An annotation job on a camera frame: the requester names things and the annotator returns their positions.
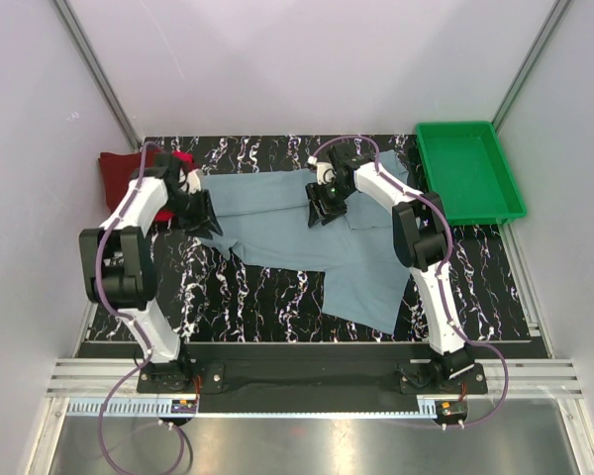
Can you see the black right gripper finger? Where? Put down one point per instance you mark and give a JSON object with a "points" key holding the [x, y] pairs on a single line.
{"points": [[331, 214], [317, 213]]}

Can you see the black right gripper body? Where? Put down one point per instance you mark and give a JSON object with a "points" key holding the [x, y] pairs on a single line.
{"points": [[331, 197]]}

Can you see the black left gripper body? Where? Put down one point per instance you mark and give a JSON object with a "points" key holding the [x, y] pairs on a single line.
{"points": [[193, 208]]}

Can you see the light blue t shirt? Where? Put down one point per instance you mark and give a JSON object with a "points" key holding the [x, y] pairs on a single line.
{"points": [[264, 219]]}

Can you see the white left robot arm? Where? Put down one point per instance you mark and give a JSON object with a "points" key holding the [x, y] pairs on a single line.
{"points": [[119, 273]]}

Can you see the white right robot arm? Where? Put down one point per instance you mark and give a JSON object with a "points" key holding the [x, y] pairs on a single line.
{"points": [[422, 243]]}

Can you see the bright red folded t shirt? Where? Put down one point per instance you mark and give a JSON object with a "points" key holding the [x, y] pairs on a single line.
{"points": [[176, 165]]}

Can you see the dark red folded t shirt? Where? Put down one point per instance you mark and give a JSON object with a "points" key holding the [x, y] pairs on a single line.
{"points": [[116, 171]]}

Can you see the green plastic bin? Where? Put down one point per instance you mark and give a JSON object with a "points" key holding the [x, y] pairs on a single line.
{"points": [[466, 165]]}

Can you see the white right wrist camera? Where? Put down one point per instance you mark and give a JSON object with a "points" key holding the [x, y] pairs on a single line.
{"points": [[324, 171]]}

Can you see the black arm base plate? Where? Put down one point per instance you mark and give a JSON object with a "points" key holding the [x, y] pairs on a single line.
{"points": [[407, 378]]}

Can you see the aluminium front rail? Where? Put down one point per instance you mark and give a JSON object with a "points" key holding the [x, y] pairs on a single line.
{"points": [[527, 378]]}

